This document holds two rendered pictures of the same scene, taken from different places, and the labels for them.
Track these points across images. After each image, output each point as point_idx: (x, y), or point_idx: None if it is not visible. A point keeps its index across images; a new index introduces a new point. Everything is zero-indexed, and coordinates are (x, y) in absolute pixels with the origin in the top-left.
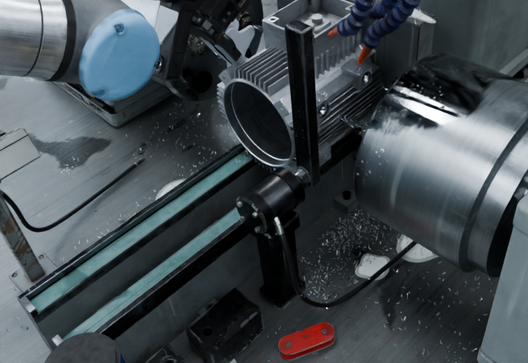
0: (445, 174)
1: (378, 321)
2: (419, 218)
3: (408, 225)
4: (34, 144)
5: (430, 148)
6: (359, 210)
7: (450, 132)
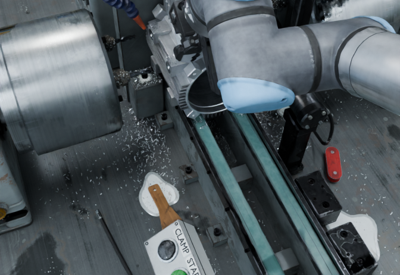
0: (375, 10)
1: (329, 127)
2: None
3: None
4: (187, 223)
5: (361, 5)
6: None
7: None
